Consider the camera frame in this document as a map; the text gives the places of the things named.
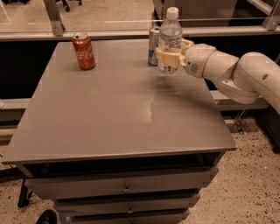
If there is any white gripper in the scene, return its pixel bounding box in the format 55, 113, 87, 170
156, 38, 216, 78

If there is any clear plastic water bottle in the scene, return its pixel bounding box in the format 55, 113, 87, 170
158, 7, 182, 74

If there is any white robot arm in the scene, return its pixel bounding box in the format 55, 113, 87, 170
156, 39, 280, 113

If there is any silver blue redbull can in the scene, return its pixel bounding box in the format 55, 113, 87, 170
148, 26, 159, 66

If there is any red coca-cola can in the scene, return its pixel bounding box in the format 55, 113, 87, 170
72, 32, 95, 70

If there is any grey drawer cabinet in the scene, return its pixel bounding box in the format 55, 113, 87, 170
0, 38, 237, 224

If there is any black office chair base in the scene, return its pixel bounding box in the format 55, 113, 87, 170
55, 0, 83, 13

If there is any middle grey drawer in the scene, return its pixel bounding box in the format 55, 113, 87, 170
55, 192, 200, 216

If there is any grey drawer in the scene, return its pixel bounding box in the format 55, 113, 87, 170
66, 209, 189, 224
25, 166, 218, 200
55, 192, 200, 216

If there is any top grey drawer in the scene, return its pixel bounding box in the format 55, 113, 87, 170
25, 166, 218, 200

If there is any bottom grey drawer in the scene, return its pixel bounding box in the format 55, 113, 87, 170
66, 209, 189, 224

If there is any black shoe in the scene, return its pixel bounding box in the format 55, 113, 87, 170
36, 209, 58, 224

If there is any metal railing frame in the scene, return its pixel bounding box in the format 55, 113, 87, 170
0, 0, 280, 99

